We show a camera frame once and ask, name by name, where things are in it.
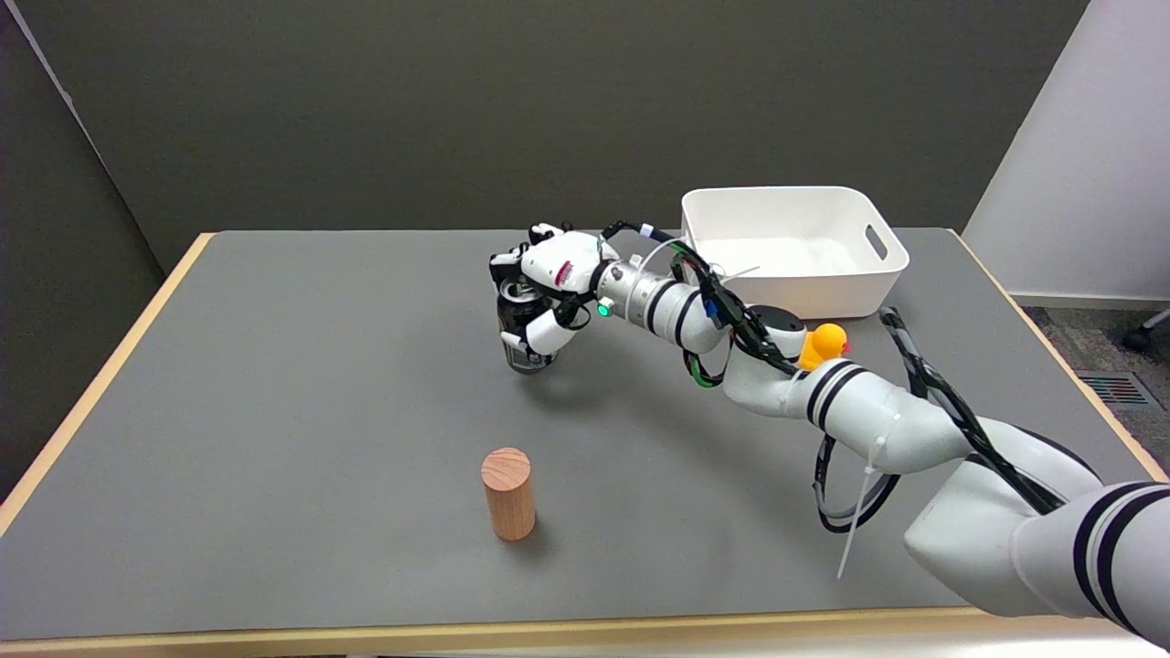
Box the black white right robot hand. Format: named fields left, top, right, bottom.
left=488, top=222, right=615, bottom=356

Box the black drink can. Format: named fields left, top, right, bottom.
left=496, top=280, right=560, bottom=375

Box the wooden cylinder block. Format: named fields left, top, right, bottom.
left=480, top=447, right=537, bottom=542

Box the white plastic bin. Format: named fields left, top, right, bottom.
left=681, top=186, right=910, bottom=320

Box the yellow rubber duck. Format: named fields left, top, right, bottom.
left=797, top=323, right=851, bottom=372

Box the floor vent grille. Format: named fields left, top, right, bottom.
left=1077, top=370, right=1153, bottom=407

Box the black chair caster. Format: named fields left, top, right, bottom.
left=1122, top=309, right=1170, bottom=352

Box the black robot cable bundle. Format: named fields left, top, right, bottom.
left=599, top=220, right=1069, bottom=580

